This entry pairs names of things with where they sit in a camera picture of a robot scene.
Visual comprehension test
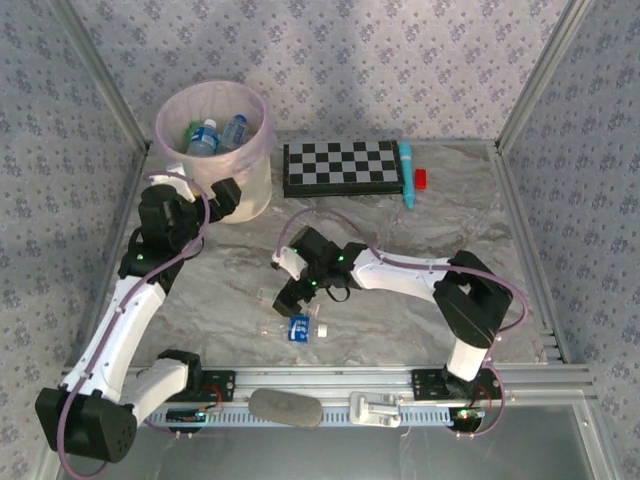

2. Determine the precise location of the blue marker pen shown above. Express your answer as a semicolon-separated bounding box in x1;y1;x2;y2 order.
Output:
398;141;419;210

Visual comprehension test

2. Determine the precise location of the grey oblong pad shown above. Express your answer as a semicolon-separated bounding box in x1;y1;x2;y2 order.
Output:
248;388;324;430

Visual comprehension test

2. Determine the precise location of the right small circuit board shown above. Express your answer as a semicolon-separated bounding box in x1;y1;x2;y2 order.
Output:
447;407;487;426

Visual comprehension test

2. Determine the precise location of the small circuit board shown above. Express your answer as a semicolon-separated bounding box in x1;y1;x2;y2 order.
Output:
166;407;207;426
447;407;487;426

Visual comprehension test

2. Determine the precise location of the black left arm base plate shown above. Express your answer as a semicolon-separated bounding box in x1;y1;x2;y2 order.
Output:
184;369;237;404

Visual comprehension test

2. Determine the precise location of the clear bottle white green label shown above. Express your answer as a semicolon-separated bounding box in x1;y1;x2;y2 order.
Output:
256;285;325;319

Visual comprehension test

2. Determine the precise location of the blue-label bottle white cap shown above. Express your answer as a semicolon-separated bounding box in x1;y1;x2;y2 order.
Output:
259;315;330;345
186;118;221;157

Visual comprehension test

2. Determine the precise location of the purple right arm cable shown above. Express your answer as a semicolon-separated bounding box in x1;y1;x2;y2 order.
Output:
276;207;530;441

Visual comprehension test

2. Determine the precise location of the black white checkerboard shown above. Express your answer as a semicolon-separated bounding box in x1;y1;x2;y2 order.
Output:
282;139;405;197

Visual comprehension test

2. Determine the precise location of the silver metal bracket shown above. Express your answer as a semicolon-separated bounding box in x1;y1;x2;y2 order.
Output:
348;391;404;429

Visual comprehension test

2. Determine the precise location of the aluminium frame post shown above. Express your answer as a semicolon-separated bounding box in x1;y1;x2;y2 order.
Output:
49;0;151;154
494;0;596;156

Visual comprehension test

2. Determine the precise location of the left small circuit board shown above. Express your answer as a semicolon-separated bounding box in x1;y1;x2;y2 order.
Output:
166;407;207;426

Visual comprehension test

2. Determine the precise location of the grey slotted cable duct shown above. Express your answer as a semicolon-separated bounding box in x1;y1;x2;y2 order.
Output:
134;404;589;429

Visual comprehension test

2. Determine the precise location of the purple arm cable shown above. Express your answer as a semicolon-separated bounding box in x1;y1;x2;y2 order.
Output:
55;169;210;477
276;207;530;441

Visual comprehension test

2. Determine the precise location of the clear bottle pale blue label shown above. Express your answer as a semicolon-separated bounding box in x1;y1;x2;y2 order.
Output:
218;113;250;154

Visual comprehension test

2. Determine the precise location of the grey lower shelf panel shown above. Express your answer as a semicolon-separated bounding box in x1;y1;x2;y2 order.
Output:
54;405;609;480

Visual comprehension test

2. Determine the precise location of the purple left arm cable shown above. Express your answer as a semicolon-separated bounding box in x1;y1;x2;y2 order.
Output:
55;169;210;477

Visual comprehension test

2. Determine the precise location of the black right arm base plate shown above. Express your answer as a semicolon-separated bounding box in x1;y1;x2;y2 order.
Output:
410;368;504;401

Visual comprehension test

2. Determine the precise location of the aluminium side rail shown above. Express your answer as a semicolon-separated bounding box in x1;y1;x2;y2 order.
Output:
67;142;151;371
492;142;574;366

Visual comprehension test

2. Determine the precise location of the aluminium mounting rail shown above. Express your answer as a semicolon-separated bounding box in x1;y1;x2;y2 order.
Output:
53;363;600;404

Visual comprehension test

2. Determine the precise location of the pink plastic bin liner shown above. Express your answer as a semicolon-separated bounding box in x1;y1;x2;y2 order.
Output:
154;79;278;191

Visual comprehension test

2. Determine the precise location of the white round waste bin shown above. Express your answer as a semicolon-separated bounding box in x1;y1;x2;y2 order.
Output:
157;82;276;225

